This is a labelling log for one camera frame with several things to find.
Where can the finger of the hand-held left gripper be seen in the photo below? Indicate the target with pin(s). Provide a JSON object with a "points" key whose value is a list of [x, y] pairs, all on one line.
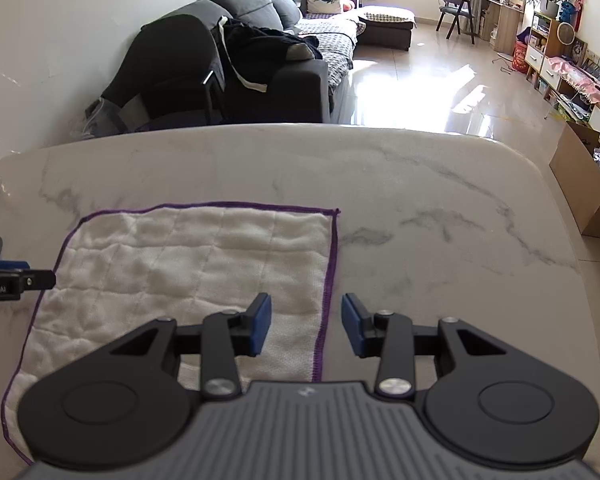
{"points": [[37, 279], [7, 263]]}

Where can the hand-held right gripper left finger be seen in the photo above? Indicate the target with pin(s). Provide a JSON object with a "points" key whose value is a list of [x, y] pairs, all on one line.
{"points": [[262, 322]]}

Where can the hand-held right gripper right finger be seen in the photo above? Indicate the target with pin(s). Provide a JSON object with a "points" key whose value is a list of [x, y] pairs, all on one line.
{"points": [[351, 322]]}

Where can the white towel with purple edge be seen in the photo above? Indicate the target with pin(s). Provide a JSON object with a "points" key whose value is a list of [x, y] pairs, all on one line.
{"points": [[180, 260]]}

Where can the clear plastic bag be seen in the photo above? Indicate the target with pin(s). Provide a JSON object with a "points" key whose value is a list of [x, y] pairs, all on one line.
{"points": [[97, 120]]}

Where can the dark grey sofa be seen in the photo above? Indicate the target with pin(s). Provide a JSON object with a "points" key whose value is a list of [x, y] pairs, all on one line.
{"points": [[300, 85]]}

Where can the black covered chair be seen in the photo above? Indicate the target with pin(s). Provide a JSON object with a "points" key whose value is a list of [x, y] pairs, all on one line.
{"points": [[170, 65]]}

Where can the cardboard box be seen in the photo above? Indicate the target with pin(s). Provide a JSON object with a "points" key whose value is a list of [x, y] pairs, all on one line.
{"points": [[577, 180]]}

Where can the black jacket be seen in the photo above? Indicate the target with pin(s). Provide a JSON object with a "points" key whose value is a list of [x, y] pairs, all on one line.
{"points": [[265, 50]]}

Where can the checkered sofa cover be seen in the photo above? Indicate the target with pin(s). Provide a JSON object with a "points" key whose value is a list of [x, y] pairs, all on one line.
{"points": [[330, 35]]}

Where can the red bag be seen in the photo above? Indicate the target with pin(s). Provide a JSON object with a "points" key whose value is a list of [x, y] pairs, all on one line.
{"points": [[520, 57]]}

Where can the pink cloth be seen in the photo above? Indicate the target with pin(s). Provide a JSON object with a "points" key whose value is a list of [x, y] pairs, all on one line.
{"points": [[575, 77]]}

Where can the wooden desk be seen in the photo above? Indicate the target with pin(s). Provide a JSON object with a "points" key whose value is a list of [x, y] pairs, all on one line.
{"points": [[507, 25]]}

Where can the grey chair with wooden legs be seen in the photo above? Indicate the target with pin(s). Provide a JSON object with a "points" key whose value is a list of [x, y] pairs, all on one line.
{"points": [[452, 0]]}

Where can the wooden shelf cabinet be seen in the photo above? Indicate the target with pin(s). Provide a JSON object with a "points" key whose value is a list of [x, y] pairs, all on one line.
{"points": [[540, 35]]}

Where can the picture frame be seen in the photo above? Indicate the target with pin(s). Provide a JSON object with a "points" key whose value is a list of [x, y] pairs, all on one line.
{"points": [[594, 67]]}

